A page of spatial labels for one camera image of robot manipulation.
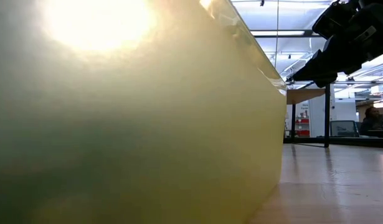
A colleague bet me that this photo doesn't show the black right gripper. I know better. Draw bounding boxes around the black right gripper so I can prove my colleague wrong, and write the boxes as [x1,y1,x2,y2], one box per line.
[291,7,383,89]

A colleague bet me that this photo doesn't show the yellow translucent plastic bin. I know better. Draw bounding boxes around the yellow translucent plastic bin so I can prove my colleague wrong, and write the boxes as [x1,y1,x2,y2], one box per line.
[0,0,288,224]

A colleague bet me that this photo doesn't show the wooden shelf riser black legs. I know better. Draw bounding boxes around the wooden shelf riser black legs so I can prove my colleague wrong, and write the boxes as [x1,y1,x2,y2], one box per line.
[286,82,332,148]

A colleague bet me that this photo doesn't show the ceiling light panel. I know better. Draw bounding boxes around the ceiling light panel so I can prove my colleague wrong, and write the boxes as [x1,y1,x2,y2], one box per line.
[249,30,306,37]

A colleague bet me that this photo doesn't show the red shelf unit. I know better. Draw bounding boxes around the red shelf unit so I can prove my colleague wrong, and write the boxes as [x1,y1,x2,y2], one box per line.
[295,116,311,138]

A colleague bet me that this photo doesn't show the dark computer monitor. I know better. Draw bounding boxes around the dark computer monitor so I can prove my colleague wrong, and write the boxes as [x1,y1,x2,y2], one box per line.
[330,120,360,138]

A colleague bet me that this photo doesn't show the person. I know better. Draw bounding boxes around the person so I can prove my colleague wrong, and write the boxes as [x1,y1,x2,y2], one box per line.
[359,106,383,137]

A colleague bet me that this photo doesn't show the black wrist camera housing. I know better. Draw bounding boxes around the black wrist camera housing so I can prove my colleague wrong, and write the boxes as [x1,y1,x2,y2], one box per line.
[311,0,362,40]

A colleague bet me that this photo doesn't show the thin hanging cord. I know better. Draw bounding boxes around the thin hanging cord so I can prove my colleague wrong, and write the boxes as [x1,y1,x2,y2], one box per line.
[273,0,280,68]

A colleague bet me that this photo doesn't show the black aluminium rig frame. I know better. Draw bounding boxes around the black aluminium rig frame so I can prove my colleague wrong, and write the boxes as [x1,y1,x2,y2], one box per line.
[283,136,383,149]

